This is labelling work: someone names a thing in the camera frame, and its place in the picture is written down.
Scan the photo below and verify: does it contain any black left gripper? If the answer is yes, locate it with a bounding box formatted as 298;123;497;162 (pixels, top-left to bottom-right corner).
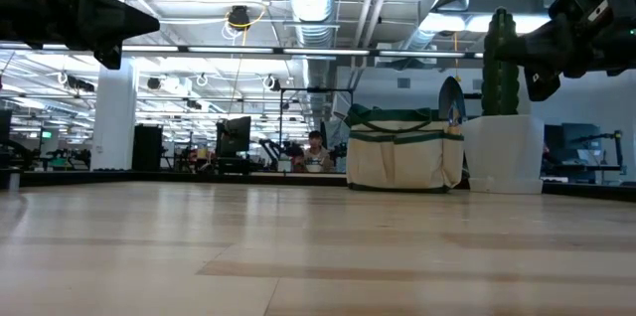
0;0;161;71

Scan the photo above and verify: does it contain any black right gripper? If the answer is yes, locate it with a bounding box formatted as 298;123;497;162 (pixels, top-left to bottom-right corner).
495;15;636;102

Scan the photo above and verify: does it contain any trowel wooden handle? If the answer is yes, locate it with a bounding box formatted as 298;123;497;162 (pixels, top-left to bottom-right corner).
437;76;468;136

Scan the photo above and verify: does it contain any beige green canvas garden bag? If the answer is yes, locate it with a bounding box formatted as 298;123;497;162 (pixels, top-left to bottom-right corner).
345;102;466;194

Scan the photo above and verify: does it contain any green cactus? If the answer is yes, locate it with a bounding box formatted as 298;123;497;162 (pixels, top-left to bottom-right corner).
480;6;521;117

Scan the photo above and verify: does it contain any desk monitor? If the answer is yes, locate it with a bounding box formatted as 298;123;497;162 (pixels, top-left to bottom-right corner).
561;121;604;166

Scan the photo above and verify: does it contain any white room column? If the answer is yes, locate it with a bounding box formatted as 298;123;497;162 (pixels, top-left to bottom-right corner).
90;57;139;172

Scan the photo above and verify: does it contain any yellow hanging pendant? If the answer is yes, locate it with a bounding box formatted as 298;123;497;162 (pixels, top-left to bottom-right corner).
451;31;462;83

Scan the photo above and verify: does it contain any white plant pot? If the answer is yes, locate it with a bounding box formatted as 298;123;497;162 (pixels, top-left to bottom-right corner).
459;113;546;196

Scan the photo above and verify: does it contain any black cabinet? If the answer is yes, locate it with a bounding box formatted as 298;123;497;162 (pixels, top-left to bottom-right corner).
131;124;164;172

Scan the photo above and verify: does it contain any dark monitor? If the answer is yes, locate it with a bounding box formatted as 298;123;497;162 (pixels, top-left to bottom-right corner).
215;115;252;158

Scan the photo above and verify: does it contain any person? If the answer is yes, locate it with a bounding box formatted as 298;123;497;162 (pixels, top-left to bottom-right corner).
300;129;335;174

